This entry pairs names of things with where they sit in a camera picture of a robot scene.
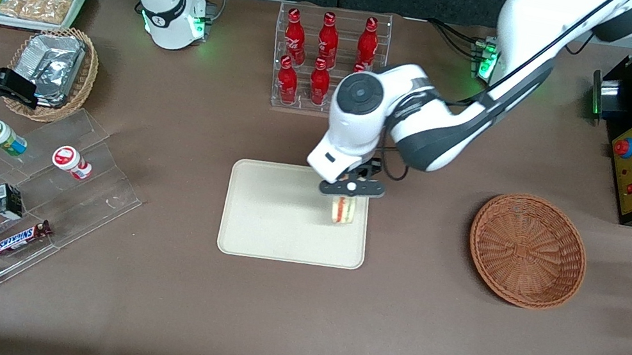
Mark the triangular sandwich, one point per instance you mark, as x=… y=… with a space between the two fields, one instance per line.
x=343 y=213

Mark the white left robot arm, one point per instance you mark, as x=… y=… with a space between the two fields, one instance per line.
x=351 y=125

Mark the cream plastic tray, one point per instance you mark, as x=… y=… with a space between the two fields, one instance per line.
x=276 y=216

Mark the light tan wicker basket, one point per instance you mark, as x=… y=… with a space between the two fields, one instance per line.
x=85 y=78

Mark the brown round wicker basket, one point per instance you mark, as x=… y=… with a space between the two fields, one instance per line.
x=527 y=250

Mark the silver foil package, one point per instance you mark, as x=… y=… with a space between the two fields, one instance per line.
x=49 y=65

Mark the clear bag of nuts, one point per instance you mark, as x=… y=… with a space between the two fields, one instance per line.
x=15 y=2
x=50 y=8

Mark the red lid yogurt cup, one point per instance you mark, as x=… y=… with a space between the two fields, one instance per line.
x=69 y=160

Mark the clear acrylic bottle rack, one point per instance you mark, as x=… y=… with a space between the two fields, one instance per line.
x=302 y=107

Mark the red cola bottle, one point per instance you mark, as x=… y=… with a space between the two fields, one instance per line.
x=319 y=84
x=328 y=40
x=360 y=68
x=367 y=43
x=295 y=37
x=287 y=81

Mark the small black carton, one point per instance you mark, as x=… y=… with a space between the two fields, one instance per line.
x=10 y=201

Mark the clear acrylic stepped stand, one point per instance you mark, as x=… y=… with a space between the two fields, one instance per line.
x=92 y=190

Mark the Snickers bar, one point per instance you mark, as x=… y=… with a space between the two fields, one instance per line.
x=19 y=239

